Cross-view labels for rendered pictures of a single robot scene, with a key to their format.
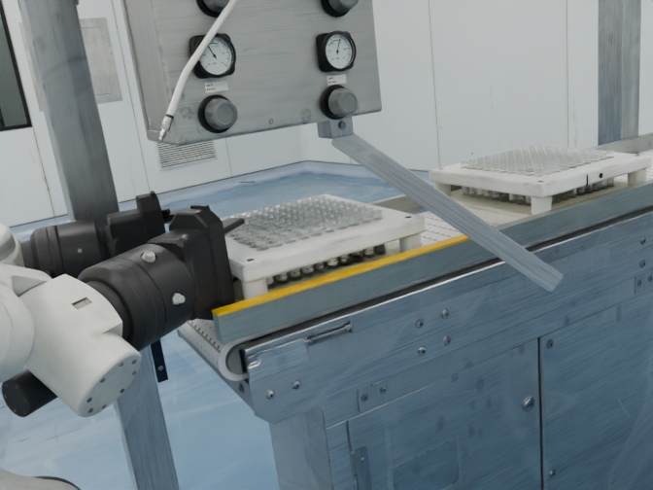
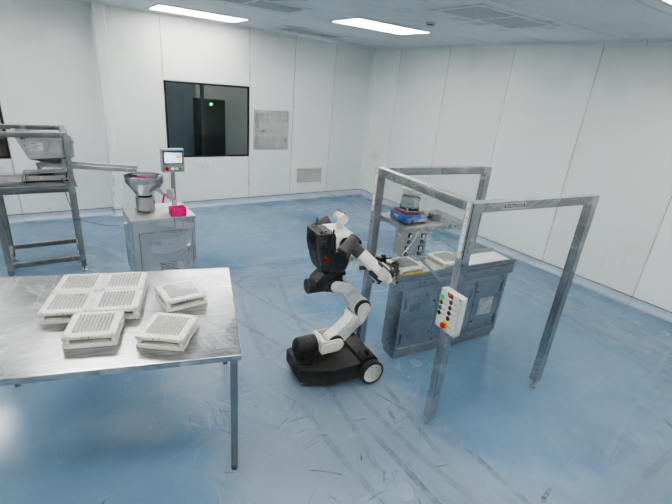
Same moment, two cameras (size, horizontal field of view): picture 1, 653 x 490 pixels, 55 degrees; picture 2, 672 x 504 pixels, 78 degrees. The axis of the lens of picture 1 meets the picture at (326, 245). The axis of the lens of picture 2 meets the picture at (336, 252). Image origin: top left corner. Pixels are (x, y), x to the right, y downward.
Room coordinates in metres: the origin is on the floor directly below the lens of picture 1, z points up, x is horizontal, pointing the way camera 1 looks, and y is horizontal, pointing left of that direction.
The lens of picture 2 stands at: (-2.33, 0.64, 2.16)
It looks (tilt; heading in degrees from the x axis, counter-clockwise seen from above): 22 degrees down; 359
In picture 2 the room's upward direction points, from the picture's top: 5 degrees clockwise
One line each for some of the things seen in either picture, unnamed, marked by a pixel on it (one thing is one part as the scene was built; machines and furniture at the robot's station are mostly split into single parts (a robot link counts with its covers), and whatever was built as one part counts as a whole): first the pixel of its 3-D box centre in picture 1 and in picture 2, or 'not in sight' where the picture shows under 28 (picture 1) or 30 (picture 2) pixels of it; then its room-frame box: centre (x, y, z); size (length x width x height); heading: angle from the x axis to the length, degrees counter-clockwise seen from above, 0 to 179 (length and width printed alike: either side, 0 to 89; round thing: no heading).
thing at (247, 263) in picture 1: (293, 229); (403, 263); (0.79, 0.04, 0.87); 0.25 x 0.24 x 0.02; 118
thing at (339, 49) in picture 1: (336, 52); not in sight; (0.63, -0.03, 1.08); 0.04 x 0.01 x 0.04; 118
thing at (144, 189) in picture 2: not in sight; (151, 192); (1.95, 2.57, 0.95); 0.49 x 0.36 x 0.37; 125
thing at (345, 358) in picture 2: not in sight; (329, 349); (0.51, 0.58, 0.19); 0.64 x 0.52 x 0.33; 118
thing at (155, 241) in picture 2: not in sight; (160, 244); (1.93, 2.50, 0.38); 0.63 x 0.57 x 0.76; 125
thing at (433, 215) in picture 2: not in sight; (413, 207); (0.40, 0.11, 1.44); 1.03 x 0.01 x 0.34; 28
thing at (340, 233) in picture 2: not in sight; (330, 246); (0.47, 0.64, 1.09); 0.34 x 0.30 x 0.36; 28
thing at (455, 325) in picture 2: not in sight; (451, 311); (-0.09, -0.12, 0.94); 0.17 x 0.06 x 0.26; 28
